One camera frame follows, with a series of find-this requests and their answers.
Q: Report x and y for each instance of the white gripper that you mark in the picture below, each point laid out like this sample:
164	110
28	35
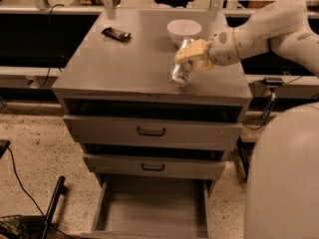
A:
221	50

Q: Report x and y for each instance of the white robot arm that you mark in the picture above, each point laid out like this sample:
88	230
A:
282	191

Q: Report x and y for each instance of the grey drawer cabinet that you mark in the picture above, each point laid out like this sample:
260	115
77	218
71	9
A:
109	78

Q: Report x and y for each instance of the grey top drawer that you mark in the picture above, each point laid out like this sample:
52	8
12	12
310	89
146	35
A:
153	132

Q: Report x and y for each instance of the grey middle drawer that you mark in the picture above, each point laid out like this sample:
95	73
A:
154	166

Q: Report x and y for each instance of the grey open bottom drawer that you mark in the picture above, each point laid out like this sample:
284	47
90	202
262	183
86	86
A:
141	207

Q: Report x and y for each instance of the white ceramic bowl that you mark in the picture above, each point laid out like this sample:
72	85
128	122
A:
181	28

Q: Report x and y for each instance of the dark snack bar wrapper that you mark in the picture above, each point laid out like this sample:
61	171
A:
116	34

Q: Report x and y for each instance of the black table leg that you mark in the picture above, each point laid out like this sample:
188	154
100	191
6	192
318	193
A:
243	156

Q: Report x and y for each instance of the black metal stand leg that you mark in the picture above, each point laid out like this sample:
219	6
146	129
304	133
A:
59	190

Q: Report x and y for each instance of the wire basket with items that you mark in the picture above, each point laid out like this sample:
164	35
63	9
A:
12	227

